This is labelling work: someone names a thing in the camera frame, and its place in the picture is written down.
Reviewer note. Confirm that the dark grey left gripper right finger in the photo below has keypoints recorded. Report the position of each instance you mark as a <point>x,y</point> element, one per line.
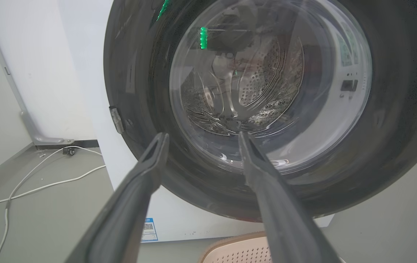
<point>285,215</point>

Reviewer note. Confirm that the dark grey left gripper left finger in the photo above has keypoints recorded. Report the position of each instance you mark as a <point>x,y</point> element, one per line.
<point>121,215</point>

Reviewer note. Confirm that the round dark washing machine door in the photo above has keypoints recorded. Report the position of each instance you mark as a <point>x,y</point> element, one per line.
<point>394,109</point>

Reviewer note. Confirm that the white washing machine body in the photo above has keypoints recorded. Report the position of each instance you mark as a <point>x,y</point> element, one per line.
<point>95,91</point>

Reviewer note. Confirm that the blue QR code sticker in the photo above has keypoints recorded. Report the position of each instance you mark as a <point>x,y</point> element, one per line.
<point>149,229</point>

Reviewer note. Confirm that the beige perforated laundry basket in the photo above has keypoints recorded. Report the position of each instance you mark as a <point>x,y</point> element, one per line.
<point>237,250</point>

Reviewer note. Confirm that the small black caster wheel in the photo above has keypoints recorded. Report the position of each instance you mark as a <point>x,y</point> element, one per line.
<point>70,150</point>

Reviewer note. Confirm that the white panel with grey foot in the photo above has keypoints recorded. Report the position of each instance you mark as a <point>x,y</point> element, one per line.
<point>37,73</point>

